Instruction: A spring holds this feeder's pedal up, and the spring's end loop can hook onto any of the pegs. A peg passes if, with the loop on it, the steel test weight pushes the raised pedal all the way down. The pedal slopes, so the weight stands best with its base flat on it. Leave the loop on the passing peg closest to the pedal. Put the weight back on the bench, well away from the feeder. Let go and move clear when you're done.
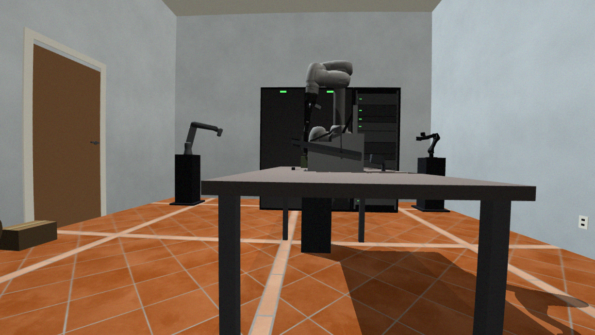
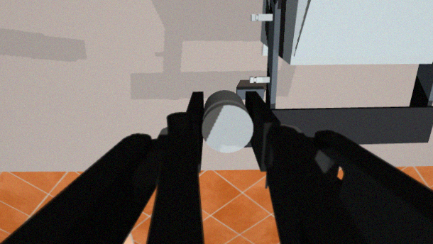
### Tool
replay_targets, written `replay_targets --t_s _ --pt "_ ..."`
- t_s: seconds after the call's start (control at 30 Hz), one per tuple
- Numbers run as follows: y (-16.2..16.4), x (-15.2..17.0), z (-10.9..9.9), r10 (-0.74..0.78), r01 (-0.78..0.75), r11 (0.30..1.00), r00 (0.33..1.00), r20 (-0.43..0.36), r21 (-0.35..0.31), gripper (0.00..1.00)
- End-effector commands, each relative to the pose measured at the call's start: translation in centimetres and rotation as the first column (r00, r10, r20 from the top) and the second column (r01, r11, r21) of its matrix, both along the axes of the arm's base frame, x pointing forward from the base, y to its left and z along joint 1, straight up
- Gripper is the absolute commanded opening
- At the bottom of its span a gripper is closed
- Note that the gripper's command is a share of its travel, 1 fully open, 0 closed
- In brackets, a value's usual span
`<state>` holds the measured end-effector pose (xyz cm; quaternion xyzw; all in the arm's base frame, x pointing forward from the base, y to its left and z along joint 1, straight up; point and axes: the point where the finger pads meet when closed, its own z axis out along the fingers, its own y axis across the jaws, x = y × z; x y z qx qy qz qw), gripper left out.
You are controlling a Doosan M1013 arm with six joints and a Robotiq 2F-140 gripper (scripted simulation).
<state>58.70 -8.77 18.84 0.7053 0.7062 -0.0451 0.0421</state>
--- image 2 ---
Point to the grey metal cylinder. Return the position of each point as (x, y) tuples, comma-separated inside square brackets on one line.
[(226, 126)]

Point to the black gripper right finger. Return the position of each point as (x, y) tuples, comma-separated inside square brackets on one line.
[(380, 204)]

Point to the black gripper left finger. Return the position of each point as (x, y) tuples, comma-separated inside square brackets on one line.
[(101, 206)]

